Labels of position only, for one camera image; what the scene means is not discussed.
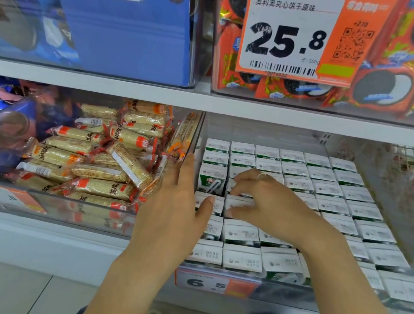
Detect person's left hand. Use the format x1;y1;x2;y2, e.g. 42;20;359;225
122;145;223;283

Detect person's right hand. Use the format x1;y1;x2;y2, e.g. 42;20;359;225
222;167;340;255

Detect rows of white juice cartons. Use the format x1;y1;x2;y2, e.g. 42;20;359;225
182;136;414;305

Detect person's right forearm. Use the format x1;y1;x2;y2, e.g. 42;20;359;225
288;222;414;314

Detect person's left forearm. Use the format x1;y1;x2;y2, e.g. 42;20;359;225
77;249;180;314

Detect small orange price tag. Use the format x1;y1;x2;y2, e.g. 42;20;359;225
172;265;263;302

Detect clear plastic display bin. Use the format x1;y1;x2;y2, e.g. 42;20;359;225
0;76;206;246
170;111;414;314

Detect pile of yellow wafer bars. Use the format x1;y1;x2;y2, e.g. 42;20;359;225
11;83;203;221

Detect faded orange price tag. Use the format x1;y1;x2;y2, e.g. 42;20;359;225
0;180;52;216

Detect large white orange price tag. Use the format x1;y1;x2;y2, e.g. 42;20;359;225
235;0;400;95

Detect blue cardboard display box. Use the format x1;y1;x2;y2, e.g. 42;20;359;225
0;0;216;91

